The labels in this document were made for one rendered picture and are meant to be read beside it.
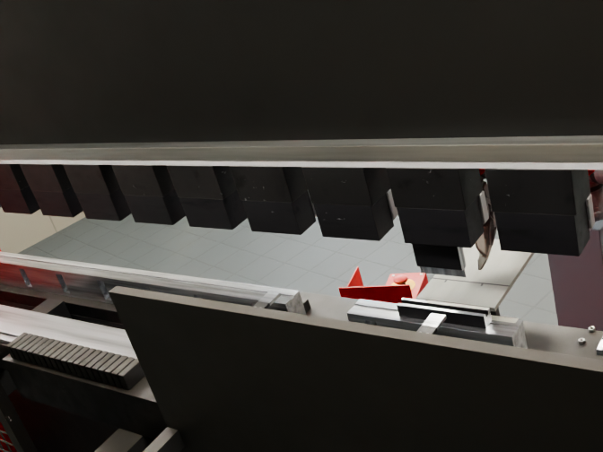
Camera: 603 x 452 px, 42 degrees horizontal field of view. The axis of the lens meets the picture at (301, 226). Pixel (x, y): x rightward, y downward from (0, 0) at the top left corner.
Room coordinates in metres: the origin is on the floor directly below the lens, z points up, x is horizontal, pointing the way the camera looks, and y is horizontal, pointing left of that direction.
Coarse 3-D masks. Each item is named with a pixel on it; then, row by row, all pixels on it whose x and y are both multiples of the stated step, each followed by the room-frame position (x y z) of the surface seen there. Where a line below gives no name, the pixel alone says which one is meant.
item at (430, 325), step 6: (426, 318) 1.34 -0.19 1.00; (432, 318) 1.34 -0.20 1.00; (438, 318) 1.33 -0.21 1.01; (444, 318) 1.33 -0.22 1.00; (426, 324) 1.32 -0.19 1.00; (432, 324) 1.32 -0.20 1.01; (438, 324) 1.31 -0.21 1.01; (420, 330) 1.31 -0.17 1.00; (426, 330) 1.30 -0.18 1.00; (432, 330) 1.30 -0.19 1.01
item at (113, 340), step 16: (0, 320) 1.97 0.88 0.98; (16, 320) 1.94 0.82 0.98; (32, 320) 1.91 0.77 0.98; (48, 320) 1.88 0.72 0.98; (64, 320) 1.85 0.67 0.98; (0, 336) 1.87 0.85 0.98; (16, 336) 1.85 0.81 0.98; (48, 336) 1.79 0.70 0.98; (64, 336) 1.76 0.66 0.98; (80, 336) 1.74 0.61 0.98; (96, 336) 1.71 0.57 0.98; (112, 336) 1.69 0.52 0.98; (0, 352) 1.86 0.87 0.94; (128, 352) 1.59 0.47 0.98
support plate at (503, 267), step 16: (496, 240) 1.57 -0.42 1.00; (496, 256) 1.50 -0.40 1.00; (512, 256) 1.49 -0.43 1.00; (528, 256) 1.47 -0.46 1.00; (480, 272) 1.46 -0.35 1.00; (496, 272) 1.44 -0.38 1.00; (512, 272) 1.43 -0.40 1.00; (432, 288) 1.46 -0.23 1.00; (448, 288) 1.44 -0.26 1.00; (464, 288) 1.42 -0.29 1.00; (480, 288) 1.40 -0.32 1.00; (496, 288) 1.38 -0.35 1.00; (464, 304) 1.36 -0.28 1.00; (480, 304) 1.34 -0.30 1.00; (496, 304) 1.33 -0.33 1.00
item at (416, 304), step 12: (408, 300) 1.44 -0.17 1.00; (420, 300) 1.42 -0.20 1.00; (408, 312) 1.42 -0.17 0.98; (420, 312) 1.40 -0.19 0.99; (432, 312) 1.38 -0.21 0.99; (444, 312) 1.36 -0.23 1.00; (456, 312) 1.34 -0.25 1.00; (468, 312) 1.33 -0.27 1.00; (480, 312) 1.33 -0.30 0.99; (456, 324) 1.34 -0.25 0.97; (468, 324) 1.33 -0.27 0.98; (480, 324) 1.31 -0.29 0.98
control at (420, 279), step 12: (360, 276) 1.99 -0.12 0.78; (408, 276) 1.90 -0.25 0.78; (420, 276) 1.89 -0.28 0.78; (348, 288) 1.84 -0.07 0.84; (360, 288) 1.82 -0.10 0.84; (372, 288) 1.81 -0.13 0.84; (384, 288) 1.79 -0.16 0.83; (396, 288) 1.78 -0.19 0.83; (408, 288) 1.76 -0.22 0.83; (420, 288) 1.83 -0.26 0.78; (384, 300) 1.80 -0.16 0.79; (396, 300) 1.78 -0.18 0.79
